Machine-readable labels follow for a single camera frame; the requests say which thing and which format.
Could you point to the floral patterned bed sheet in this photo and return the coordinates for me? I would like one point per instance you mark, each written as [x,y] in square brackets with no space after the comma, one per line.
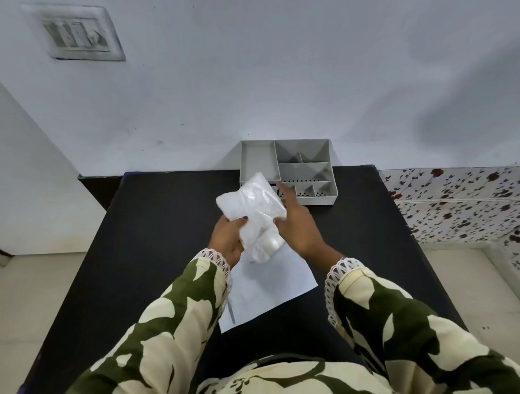
[455,203]

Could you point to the person's left thumb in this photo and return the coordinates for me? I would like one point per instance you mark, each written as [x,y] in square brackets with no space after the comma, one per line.
[239,222]

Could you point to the green cream patterned garment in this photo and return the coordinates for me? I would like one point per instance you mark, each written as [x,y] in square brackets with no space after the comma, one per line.
[292,377]

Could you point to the grey plastic organizer tray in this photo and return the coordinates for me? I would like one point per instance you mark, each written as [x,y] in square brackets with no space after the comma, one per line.
[302,170]

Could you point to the white wall switch plate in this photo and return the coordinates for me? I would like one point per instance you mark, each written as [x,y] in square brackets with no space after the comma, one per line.
[77,33]

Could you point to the person's right forearm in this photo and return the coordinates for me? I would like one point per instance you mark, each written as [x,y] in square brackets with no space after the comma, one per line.
[406,324]

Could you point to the clear plastic bag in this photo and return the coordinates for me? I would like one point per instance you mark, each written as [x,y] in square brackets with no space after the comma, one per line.
[256,211]

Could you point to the white paper sheet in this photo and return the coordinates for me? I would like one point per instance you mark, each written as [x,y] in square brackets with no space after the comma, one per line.
[268,284]

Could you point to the person's left forearm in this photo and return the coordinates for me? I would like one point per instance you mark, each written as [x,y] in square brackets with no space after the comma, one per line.
[170,324]

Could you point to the person's right thumb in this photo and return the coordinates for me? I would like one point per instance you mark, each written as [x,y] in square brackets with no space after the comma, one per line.
[280,222]

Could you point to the person's right hand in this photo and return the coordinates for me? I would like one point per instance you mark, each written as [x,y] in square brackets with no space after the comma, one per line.
[300,229]

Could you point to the person's left hand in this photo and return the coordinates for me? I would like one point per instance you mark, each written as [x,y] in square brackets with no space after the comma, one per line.
[223,239]

